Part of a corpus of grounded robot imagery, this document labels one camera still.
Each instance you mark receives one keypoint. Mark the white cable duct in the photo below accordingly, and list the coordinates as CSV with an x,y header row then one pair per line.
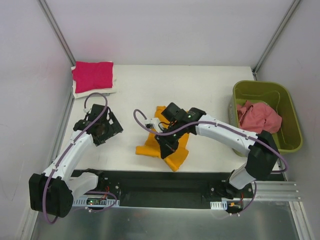
x,y
219,205
94,202

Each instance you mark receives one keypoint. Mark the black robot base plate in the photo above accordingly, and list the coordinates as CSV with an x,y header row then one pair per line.
x,y
172,190

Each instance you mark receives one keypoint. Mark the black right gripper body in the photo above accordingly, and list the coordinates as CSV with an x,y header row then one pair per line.
x,y
167,144

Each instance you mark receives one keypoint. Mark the orange t shirt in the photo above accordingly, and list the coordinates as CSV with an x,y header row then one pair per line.
x,y
151,147

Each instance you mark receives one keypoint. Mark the folded white t shirt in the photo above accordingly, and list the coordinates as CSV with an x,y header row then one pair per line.
x,y
100,91

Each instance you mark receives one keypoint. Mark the left aluminium frame post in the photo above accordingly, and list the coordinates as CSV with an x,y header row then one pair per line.
x,y
57,30

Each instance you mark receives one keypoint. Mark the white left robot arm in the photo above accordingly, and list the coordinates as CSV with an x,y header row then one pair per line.
x,y
54,190

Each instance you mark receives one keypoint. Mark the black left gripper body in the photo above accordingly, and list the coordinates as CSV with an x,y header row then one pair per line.
x,y
115,122

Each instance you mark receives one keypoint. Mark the folded magenta t shirt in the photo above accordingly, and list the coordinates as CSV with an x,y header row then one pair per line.
x,y
93,76

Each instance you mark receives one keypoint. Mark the olive green plastic basket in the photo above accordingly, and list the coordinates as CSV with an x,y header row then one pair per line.
x,y
288,138

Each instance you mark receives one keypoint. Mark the salmon pink t shirt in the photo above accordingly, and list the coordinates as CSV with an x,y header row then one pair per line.
x,y
258,117

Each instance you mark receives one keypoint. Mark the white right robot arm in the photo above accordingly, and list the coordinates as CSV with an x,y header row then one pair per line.
x,y
259,148

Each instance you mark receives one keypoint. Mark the left white cable duct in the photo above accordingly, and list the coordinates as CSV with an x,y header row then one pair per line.
x,y
94,202

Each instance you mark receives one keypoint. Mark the aluminium frame post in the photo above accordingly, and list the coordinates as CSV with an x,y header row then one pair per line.
x,y
294,5
57,30

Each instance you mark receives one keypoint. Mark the right aluminium frame post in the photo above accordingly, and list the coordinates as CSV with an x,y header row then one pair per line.
x,y
294,5

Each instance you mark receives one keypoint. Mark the right white cable duct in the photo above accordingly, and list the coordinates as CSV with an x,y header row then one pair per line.
x,y
219,205

